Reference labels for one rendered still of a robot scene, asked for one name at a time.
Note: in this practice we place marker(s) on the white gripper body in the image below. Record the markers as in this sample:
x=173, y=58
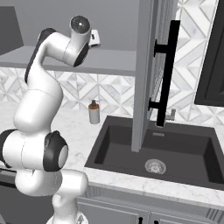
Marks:
x=97, y=38

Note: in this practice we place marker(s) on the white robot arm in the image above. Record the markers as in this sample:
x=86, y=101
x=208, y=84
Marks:
x=38, y=116

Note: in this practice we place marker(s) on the dark grey cabinet door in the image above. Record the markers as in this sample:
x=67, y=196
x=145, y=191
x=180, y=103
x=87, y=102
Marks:
x=10, y=29

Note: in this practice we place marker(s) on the grey soap dispenser, orange collar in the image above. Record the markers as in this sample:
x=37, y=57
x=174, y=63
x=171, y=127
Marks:
x=94, y=113

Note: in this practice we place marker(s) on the grey tap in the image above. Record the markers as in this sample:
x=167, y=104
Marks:
x=172, y=114

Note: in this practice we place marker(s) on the black sink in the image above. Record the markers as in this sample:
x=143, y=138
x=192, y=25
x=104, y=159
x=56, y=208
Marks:
x=180, y=151

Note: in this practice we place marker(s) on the grey base cupboard door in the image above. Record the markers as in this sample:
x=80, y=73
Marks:
x=110, y=213
x=186, y=218

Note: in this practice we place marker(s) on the dark grey dishwasher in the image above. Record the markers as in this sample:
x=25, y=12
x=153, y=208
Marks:
x=17, y=204

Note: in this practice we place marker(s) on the black cupboard knob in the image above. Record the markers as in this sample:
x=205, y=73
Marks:
x=140, y=220

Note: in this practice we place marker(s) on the grey wall cabinet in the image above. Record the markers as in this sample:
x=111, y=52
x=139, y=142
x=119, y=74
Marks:
x=110, y=35

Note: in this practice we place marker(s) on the black wall cabinet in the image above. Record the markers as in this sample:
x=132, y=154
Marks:
x=213, y=58

